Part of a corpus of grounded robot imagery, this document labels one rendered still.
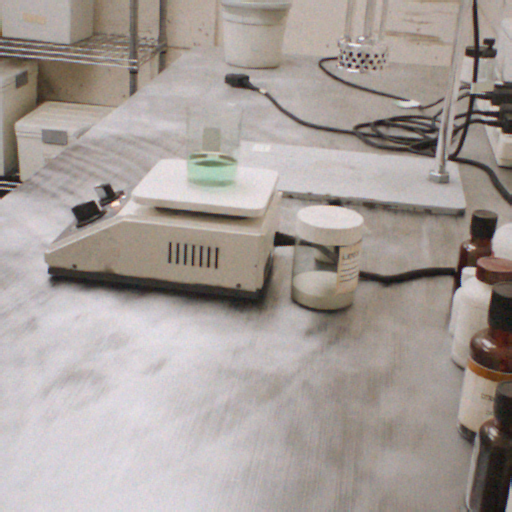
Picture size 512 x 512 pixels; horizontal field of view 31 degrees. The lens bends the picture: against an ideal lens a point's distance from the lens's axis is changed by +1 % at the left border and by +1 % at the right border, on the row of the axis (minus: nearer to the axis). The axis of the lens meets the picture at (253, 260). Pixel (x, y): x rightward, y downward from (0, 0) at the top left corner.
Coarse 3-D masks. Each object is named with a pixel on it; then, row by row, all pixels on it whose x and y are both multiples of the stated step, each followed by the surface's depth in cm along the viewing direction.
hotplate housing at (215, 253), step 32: (128, 224) 81; (160, 224) 81; (192, 224) 81; (224, 224) 81; (256, 224) 81; (64, 256) 83; (96, 256) 83; (128, 256) 82; (160, 256) 82; (192, 256) 81; (224, 256) 81; (256, 256) 81; (192, 288) 83; (224, 288) 83; (256, 288) 82
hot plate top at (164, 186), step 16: (160, 160) 91; (176, 160) 91; (160, 176) 86; (176, 176) 86; (240, 176) 88; (256, 176) 88; (272, 176) 88; (144, 192) 82; (160, 192) 82; (176, 192) 82; (192, 192) 82; (208, 192) 83; (224, 192) 83; (240, 192) 83; (256, 192) 84; (272, 192) 85; (176, 208) 81; (192, 208) 80; (208, 208) 80; (224, 208) 80; (240, 208) 80; (256, 208) 80
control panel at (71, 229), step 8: (136, 184) 92; (128, 192) 90; (120, 200) 88; (128, 200) 86; (104, 208) 88; (112, 208) 86; (120, 208) 84; (104, 216) 84; (112, 216) 82; (72, 224) 88; (96, 224) 83; (64, 232) 86; (72, 232) 84; (56, 240) 84
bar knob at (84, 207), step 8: (88, 200) 85; (96, 200) 84; (72, 208) 86; (80, 208) 85; (88, 208) 85; (96, 208) 84; (80, 216) 86; (88, 216) 85; (96, 216) 84; (80, 224) 84; (88, 224) 84
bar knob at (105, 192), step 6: (96, 186) 91; (102, 186) 89; (108, 186) 89; (96, 192) 91; (102, 192) 90; (108, 192) 89; (114, 192) 89; (120, 192) 90; (102, 198) 91; (108, 198) 89; (114, 198) 89; (102, 204) 89
